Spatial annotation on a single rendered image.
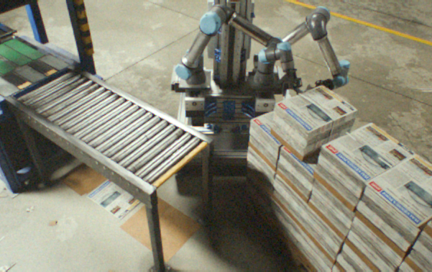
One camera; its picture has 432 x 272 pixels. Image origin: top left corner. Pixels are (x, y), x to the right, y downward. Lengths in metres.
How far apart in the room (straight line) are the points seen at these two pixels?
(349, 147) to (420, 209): 0.44
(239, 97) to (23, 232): 1.80
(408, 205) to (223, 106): 1.52
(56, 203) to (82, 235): 0.39
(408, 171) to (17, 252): 2.47
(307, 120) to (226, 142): 1.20
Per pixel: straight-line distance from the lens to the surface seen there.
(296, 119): 2.17
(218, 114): 2.96
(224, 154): 3.11
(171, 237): 2.91
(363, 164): 2.02
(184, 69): 2.59
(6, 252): 3.14
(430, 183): 2.05
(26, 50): 3.53
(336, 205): 2.17
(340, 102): 2.37
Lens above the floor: 2.40
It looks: 41 degrees down
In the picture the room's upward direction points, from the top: 2 degrees clockwise
